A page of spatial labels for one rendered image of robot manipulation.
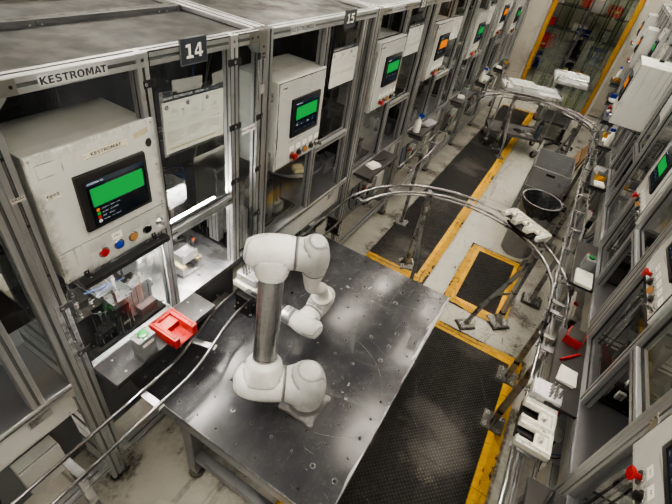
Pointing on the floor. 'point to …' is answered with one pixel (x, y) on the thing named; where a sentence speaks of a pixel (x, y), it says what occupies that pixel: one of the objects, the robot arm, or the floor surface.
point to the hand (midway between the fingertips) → (251, 293)
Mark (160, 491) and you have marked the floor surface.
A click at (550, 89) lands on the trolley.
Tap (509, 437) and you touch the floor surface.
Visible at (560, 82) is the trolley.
